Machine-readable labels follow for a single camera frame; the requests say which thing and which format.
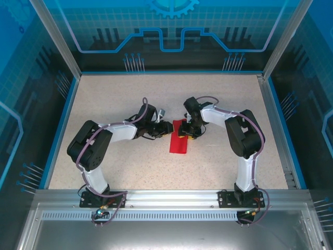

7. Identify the blue printed side panel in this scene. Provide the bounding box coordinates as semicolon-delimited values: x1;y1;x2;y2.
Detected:
270;0;333;250
0;0;79;250

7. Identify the shiny metal sheet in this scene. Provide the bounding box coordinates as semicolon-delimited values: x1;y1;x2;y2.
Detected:
15;203;327;250

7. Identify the red paper sheet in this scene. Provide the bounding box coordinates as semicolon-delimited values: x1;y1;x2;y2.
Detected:
169;118;189;155

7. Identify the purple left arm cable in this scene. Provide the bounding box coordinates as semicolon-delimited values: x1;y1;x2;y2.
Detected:
75;97;149;228

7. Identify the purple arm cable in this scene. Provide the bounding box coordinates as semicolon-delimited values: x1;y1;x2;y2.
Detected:
196;95;270;225
75;97;149;228

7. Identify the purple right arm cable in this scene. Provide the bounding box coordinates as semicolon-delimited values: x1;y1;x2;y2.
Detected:
196;95;270;225

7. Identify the cable connector with green light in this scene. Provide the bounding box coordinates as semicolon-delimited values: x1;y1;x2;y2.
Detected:
95;205;109;218

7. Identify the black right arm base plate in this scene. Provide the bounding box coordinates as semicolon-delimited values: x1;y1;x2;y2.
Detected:
217;190;266;209

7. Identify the aluminium mounting rail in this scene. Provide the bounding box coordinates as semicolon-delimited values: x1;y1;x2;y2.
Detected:
35;189;312;209

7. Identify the blue printed gear wall panel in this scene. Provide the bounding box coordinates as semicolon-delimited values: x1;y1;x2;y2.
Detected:
48;0;289;72

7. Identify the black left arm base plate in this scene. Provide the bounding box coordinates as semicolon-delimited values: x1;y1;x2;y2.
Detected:
79;191;128;209

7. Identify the blue table border strip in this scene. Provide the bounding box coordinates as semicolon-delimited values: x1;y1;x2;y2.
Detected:
80;69;263;76
43;77;80;190
267;78;308;190

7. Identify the aluminium side rail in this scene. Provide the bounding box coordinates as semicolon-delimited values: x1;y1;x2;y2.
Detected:
256;74;297;189

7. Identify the slotted grey cable duct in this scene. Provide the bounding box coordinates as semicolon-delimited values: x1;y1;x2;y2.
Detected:
41;211;306;221

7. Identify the thin black left camera cable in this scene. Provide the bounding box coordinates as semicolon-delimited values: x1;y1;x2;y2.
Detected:
142;130;158;142

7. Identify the aluminium frame post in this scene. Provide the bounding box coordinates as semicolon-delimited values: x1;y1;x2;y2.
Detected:
262;0;312;79
30;0;83;78

